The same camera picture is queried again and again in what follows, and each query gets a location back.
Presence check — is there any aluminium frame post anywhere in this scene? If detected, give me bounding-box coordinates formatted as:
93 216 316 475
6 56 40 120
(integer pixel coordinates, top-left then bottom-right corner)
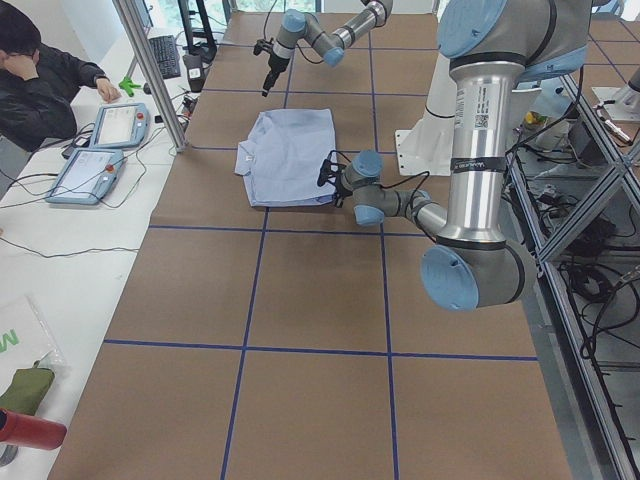
112 0 187 153

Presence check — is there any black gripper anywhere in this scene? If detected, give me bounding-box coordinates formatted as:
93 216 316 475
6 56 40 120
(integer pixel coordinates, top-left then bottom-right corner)
331 172 353 208
261 51 286 97

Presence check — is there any light blue striped shirt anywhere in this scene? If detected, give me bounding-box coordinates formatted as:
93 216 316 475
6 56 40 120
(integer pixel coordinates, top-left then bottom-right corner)
235 109 336 207

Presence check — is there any blue teach pendant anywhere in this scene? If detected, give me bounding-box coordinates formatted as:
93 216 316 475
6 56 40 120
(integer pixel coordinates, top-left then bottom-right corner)
45 148 125 206
90 103 149 149

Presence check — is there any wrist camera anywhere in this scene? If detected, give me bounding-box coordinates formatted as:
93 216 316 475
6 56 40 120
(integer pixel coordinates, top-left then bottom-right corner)
316 150 346 187
253 38 273 56

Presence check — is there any black keyboard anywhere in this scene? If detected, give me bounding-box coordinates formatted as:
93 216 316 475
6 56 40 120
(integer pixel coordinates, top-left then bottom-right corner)
148 35 181 79

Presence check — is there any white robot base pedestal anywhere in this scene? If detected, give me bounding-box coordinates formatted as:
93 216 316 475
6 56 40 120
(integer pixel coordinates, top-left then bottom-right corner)
395 54 457 176

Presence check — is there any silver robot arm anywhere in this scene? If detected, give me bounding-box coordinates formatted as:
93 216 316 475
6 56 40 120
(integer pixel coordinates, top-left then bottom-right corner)
254 0 393 97
319 1 592 311

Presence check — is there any near blue teach pendant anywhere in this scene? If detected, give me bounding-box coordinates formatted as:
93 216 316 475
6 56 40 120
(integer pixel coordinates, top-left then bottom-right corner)
45 148 125 206

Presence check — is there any green cloth bundle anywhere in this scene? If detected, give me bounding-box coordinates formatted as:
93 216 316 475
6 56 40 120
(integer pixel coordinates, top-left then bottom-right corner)
1 367 55 416

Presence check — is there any red bottle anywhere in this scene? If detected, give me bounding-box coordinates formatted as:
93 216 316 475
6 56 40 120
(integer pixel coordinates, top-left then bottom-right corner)
1 409 67 450

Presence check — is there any far blue teach pendant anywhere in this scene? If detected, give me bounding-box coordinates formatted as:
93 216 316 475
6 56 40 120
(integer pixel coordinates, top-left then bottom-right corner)
90 103 149 149

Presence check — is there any seated person in black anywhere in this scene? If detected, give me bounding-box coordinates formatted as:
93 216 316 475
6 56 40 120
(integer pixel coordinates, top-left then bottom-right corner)
1 1 121 152

